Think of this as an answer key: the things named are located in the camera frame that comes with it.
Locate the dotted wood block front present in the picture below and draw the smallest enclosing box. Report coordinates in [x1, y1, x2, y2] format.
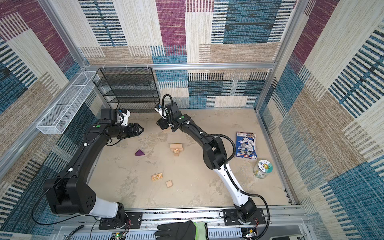
[151, 173, 163, 182]

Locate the dotted wood block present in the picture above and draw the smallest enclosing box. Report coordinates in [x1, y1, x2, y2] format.
[151, 173, 163, 182]
[171, 148, 184, 153]

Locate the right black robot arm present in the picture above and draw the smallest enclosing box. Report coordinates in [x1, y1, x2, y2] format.
[155, 94, 271, 226]

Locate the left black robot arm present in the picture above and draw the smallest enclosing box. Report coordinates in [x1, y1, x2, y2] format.
[43, 109, 144, 228]

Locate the purple triangular block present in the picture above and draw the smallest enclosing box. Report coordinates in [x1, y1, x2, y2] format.
[135, 150, 145, 157]

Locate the small square wood block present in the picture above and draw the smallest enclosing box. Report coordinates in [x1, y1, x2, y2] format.
[166, 180, 173, 188]

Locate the blue printed package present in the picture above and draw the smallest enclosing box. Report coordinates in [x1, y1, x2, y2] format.
[235, 132, 258, 161]

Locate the round tape tin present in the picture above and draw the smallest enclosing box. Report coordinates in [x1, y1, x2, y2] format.
[254, 160, 273, 179]

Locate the black and green glove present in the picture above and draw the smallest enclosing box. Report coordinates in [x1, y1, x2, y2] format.
[154, 221, 209, 240]

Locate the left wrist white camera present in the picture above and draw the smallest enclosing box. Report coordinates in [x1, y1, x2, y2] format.
[118, 109, 131, 126]

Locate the black wire shelf rack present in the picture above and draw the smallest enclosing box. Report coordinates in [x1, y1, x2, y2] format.
[93, 67, 161, 113]

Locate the white wire mesh basket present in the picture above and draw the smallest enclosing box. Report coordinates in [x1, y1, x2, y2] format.
[36, 72, 96, 135]

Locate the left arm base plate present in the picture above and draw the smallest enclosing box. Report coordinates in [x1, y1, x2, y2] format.
[98, 212, 143, 231]

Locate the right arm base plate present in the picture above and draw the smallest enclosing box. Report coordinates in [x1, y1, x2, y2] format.
[222, 208, 267, 226]

